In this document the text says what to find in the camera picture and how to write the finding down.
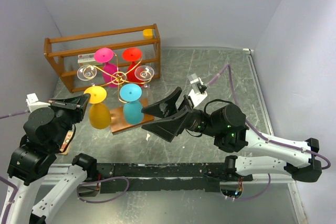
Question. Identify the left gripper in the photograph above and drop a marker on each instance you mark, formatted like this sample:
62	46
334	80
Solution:
76	105

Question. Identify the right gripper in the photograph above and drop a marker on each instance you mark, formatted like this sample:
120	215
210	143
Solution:
166	108

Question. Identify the yellow plastic wine glass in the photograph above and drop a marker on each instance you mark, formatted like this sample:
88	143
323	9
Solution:
99	114

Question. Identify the clear flute glass one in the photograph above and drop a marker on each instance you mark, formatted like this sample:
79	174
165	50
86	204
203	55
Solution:
147	94

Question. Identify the clear flute glass three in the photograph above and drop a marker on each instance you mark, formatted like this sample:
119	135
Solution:
88	74

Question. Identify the blue plastic wine glass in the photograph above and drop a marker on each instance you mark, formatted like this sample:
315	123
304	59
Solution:
132	109

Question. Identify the pink plastic wine glass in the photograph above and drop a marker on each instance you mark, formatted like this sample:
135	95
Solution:
104	55

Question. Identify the clear flute glass two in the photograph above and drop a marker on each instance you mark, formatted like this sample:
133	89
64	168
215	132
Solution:
144	74

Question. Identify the red plastic wine glass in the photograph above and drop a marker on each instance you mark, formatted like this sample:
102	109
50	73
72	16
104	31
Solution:
132	55

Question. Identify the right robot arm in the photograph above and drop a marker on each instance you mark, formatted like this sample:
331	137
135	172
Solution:
250	151

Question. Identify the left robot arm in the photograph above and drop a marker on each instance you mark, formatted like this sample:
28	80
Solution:
47	126

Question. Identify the orange wooden shelf rack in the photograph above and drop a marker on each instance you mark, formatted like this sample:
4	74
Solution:
62	53

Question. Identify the white red box on shelf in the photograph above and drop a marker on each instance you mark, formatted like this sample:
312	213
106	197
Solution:
87	59

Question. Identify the yellow block on shelf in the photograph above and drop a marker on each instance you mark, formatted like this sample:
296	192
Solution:
148	33

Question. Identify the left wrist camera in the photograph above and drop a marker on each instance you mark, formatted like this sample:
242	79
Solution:
33	103

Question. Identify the gold wire wine glass rack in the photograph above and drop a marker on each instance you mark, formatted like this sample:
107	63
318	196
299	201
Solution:
119	79

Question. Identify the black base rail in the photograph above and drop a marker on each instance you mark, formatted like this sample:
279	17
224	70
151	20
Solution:
166	177

